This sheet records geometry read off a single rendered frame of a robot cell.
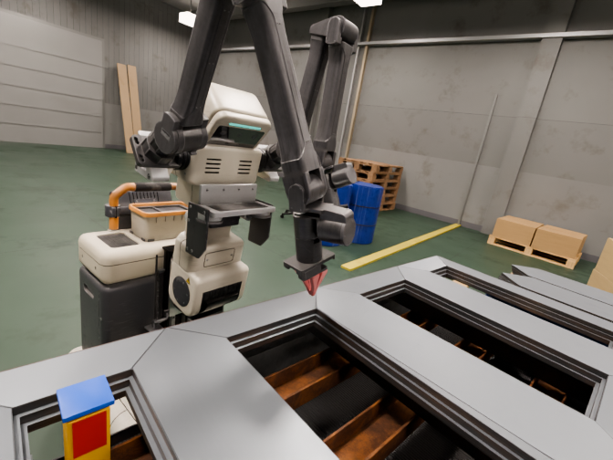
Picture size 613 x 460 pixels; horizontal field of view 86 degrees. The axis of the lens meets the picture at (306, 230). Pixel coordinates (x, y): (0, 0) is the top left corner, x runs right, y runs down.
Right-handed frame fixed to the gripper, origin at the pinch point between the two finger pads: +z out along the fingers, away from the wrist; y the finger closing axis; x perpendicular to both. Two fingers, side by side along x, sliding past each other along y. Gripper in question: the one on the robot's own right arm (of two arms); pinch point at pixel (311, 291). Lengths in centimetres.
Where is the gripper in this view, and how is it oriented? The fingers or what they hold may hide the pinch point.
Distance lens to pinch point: 77.1
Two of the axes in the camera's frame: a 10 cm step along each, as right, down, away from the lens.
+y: 7.4, -3.2, 5.9
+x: -6.7, -2.7, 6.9
